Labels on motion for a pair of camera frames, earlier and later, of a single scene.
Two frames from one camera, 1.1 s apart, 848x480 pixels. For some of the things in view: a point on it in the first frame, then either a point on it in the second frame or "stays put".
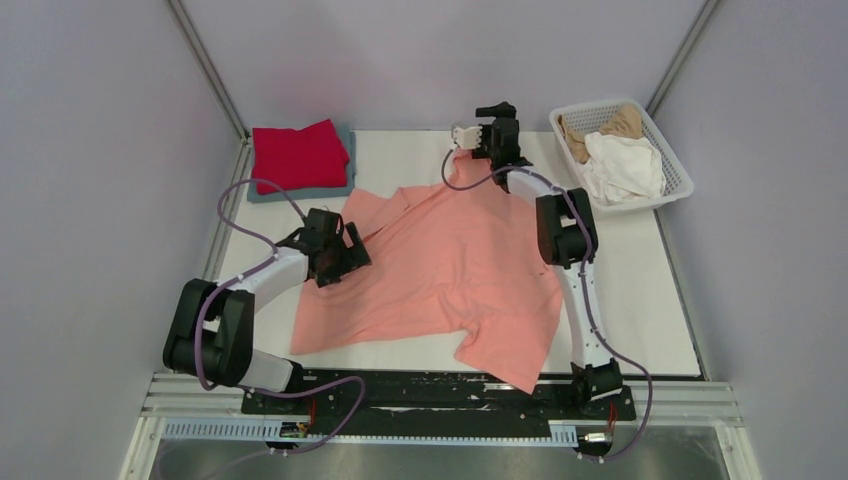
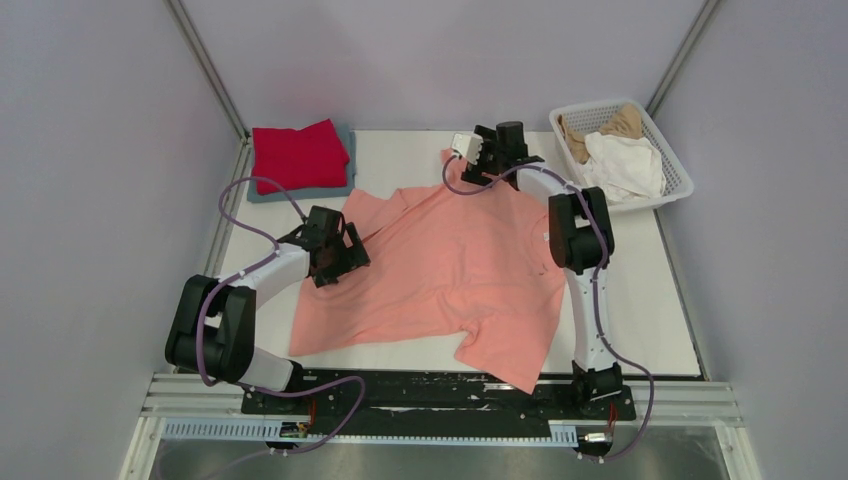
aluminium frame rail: [693, 406] stays put
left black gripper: [360, 259] stays put
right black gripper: [483, 152] to [475, 173]
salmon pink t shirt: [456, 255] stays put
